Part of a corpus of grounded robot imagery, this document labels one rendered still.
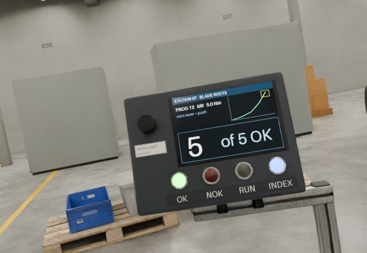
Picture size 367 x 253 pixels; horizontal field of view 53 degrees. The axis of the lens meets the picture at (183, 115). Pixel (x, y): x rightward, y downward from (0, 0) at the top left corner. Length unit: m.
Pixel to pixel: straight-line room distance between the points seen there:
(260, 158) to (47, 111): 7.46
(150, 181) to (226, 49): 5.98
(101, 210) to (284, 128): 3.02
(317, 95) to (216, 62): 3.61
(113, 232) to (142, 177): 2.89
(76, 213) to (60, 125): 4.56
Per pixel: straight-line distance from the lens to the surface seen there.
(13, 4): 13.71
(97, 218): 3.53
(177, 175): 0.57
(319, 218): 0.68
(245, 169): 0.56
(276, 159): 0.57
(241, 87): 0.59
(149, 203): 0.59
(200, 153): 0.57
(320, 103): 9.41
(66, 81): 7.88
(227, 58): 6.51
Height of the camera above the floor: 1.26
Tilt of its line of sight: 4 degrees down
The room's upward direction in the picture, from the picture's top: 10 degrees counter-clockwise
